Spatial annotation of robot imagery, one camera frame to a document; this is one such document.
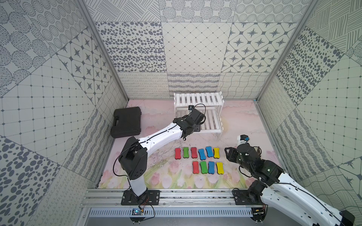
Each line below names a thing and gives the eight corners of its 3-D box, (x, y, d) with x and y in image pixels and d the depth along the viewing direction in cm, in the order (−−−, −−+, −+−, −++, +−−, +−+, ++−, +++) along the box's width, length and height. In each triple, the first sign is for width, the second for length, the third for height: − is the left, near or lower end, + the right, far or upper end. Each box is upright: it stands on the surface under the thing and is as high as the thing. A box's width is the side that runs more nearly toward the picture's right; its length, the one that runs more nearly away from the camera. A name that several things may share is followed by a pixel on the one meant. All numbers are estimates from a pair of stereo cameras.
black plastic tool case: (113, 138, 99) (109, 134, 94) (117, 113, 113) (114, 109, 109) (140, 134, 101) (138, 130, 96) (141, 110, 115) (139, 106, 111)
